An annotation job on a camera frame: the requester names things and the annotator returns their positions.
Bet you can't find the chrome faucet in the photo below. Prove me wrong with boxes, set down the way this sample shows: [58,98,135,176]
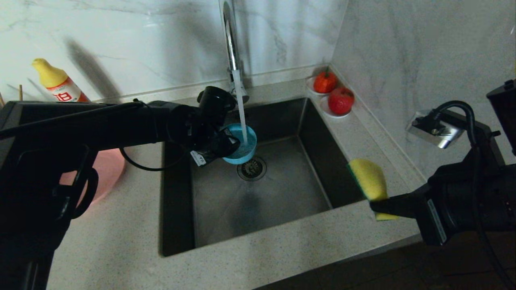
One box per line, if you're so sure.
[221,0,250,104]

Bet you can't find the yellow dish soap bottle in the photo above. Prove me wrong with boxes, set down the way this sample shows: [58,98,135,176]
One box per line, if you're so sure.
[32,58,90,103]

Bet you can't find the stainless steel sink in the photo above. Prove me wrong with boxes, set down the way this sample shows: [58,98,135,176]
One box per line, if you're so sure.
[160,98,369,257]

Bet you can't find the red apple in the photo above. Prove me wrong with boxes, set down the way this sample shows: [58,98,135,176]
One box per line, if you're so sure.
[327,87,354,115]

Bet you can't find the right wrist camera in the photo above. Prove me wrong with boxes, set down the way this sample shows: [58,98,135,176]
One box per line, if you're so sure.
[406,110,501,164]

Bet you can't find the metal sink drain strainer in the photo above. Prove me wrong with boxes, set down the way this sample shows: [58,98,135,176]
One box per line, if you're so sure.
[237,157,267,182]

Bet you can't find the orange-red tomato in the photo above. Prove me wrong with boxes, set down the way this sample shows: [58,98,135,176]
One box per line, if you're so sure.
[313,68,337,94]

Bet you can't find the yellow green sponge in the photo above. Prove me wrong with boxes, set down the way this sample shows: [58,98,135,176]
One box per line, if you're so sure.
[348,158,399,221]

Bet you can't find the pink round plate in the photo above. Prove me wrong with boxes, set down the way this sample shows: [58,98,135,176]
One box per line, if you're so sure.
[60,147,126,205]

